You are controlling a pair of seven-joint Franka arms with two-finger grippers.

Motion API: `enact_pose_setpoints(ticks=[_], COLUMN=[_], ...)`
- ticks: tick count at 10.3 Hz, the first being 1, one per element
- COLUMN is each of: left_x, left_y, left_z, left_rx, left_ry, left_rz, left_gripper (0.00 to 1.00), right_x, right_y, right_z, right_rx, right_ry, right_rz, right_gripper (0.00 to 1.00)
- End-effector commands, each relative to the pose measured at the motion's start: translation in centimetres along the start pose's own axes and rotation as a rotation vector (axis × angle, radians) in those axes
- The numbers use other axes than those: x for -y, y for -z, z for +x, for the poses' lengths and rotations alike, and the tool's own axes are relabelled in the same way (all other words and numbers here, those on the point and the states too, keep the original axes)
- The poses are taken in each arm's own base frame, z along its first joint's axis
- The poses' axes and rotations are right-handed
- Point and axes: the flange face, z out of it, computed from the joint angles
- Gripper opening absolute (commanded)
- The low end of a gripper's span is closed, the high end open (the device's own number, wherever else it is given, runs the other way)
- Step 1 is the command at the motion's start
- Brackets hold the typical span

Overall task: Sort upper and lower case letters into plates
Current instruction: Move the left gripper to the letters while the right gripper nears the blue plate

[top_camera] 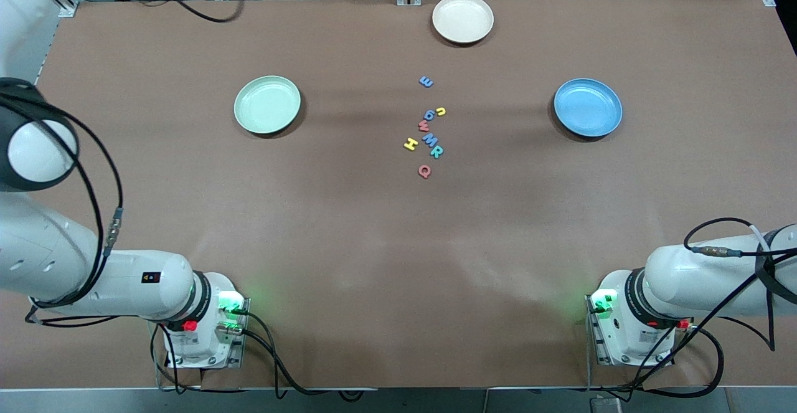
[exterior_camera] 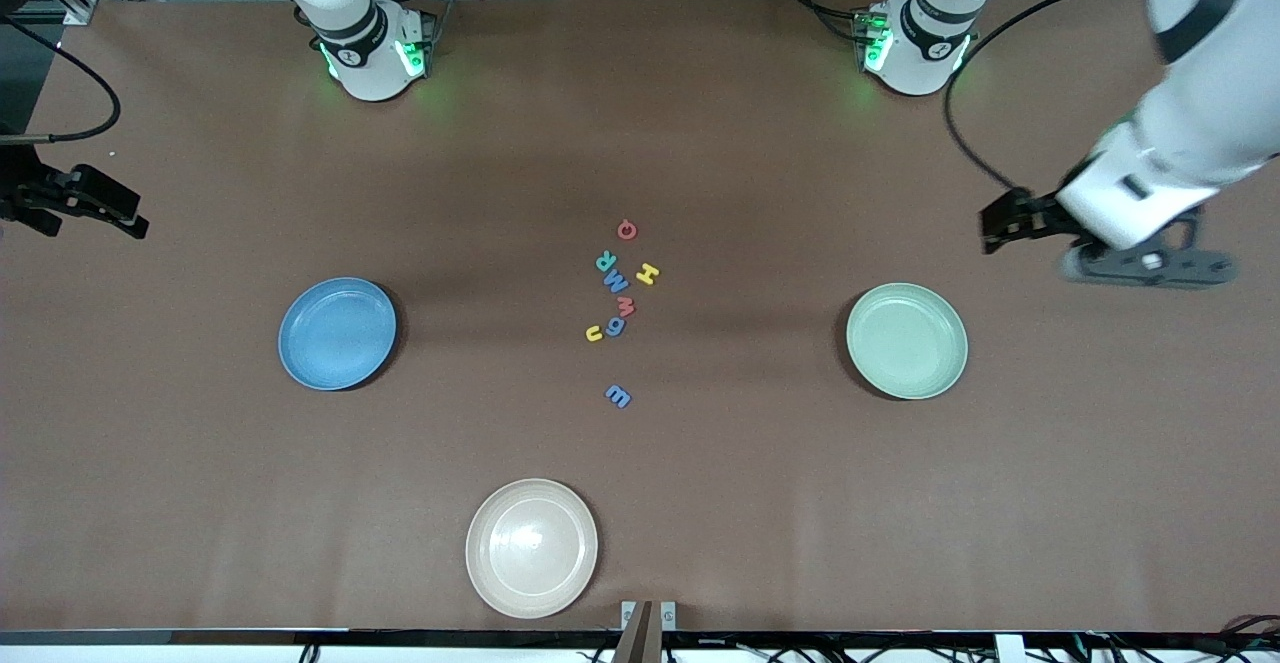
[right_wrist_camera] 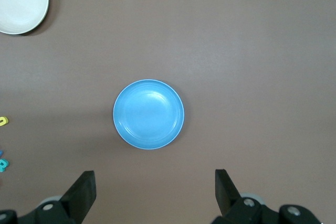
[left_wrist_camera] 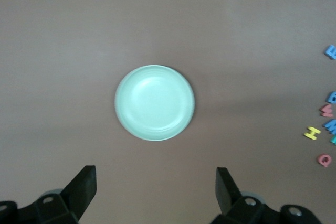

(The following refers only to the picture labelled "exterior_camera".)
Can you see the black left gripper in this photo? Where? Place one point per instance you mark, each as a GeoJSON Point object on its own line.
{"type": "Point", "coordinates": [1037, 214]}

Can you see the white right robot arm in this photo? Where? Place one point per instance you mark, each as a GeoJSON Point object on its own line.
{"type": "Point", "coordinates": [370, 53]}

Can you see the brown table cover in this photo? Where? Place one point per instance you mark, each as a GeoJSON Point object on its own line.
{"type": "Point", "coordinates": [700, 503]}

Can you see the red foam letter Q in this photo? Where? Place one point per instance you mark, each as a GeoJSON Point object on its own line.
{"type": "Point", "coordinates": [621, 231]}

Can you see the blue foam letter g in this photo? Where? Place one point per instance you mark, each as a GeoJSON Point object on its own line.
{"type": "Point", "coordinates": [614, 329]}

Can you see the blue foam lowercase m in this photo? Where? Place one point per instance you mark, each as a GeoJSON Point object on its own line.
{"type": "Point", "coordinates": [618, 397]}

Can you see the brown camera post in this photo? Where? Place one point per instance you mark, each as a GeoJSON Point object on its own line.
{"type": "Point", "coordinates": [634, 638]}

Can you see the green plate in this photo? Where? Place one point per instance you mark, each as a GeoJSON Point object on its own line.
{"type": "Point", "coordinates": [907, 341]}

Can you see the yellow foam letter H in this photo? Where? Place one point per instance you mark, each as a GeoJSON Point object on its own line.
{"type": "Point", "coordinates": [648, 274]}

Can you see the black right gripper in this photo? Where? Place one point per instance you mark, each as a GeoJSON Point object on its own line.
{"type": "Point", "coordinates": [22, 193]}

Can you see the grey metal edge bracket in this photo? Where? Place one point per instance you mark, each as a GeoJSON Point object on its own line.
{"type": "Point", "coordinates": [668, 615]}

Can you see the teal foam letter R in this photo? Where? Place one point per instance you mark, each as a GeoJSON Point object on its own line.
{"type": "Point", "coordinates": [603, 261]}

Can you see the pink foam letter w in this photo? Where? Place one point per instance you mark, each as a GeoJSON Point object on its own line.
{"type": "Point", "coordinates": [626, 307]}

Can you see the beige plate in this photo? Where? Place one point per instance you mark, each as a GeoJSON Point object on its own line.
{"type": "Point", "coordinates": [531, 548]}

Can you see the blue plate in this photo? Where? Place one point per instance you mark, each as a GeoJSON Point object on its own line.
{"type": "Point", "coordinates": [338, 335]}

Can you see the blue foam capital M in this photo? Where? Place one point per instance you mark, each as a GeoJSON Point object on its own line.
{"type": "Point", "coordinates": [616, 282]}

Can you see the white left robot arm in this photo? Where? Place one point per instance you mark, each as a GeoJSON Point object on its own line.
{"type": "Point", "coordinates": [1200, 113]}

